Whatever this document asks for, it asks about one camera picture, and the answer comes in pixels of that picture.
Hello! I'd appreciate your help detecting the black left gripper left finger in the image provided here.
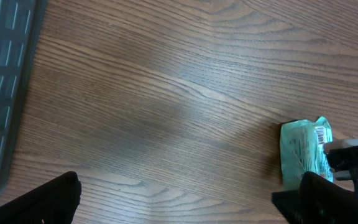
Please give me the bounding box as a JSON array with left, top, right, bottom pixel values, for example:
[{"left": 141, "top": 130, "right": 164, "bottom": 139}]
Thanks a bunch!
[{"left": 0, "top": 171, "right": 81, "bottom": 224}]

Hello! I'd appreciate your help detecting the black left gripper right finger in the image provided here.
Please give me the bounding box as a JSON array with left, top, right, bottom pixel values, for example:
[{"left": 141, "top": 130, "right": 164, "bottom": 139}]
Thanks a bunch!
[{"left": 299, "top": 172, "right": 358, "bottom": 224}]

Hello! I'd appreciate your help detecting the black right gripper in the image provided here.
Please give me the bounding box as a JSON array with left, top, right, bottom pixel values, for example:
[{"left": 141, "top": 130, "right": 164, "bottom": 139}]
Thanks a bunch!
[{"left": 272, "top": 146, "right": 358, "bottom": 224}]

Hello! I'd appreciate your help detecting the teal snack wrapper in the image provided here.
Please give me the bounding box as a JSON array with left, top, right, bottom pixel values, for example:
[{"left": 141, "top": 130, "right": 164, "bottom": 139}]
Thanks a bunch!
[{"left": 280, "top": 117, "right": 334, "bottom": 190}]

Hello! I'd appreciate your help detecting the grey plastic mesh basket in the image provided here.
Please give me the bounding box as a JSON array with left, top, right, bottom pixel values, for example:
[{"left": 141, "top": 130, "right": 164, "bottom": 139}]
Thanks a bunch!
[{"left": 0, "top": 0, "right": 47, "bottom": 193}]

